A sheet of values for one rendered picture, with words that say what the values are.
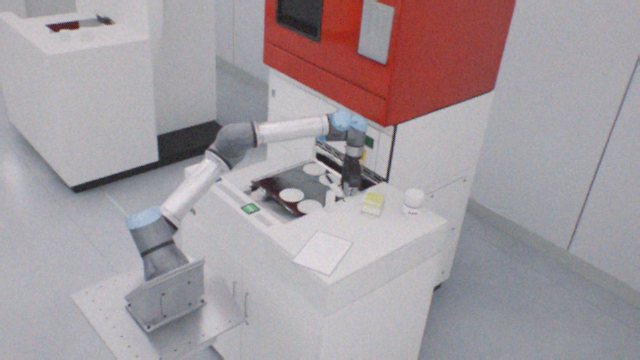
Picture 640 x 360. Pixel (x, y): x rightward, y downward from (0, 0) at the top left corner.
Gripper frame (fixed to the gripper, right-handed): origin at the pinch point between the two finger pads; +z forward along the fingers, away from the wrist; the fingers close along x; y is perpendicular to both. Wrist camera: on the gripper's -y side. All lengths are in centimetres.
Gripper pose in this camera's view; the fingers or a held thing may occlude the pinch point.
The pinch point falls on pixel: (349, 197)
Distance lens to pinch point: 247.4
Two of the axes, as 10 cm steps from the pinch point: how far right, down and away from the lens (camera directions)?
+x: -10.0, -0.3, -0.9
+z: -0.8, 8.5, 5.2
